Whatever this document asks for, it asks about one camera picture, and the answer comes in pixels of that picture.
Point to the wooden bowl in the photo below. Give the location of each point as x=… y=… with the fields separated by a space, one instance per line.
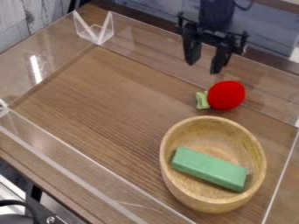
x=225 y=139

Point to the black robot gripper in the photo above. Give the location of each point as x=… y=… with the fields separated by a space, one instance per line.
x=209 y=29

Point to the clear acrylic table barrier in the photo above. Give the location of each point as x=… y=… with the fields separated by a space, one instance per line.
x=88 y=108

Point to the green rectangular block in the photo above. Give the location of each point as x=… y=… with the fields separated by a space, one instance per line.
x=210 y=168

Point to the clear acrylic corner bracket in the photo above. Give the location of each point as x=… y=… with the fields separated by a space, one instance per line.
x=98 y=34

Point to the red plush strawberry toy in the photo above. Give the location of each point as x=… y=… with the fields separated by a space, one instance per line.
x=223 y=96

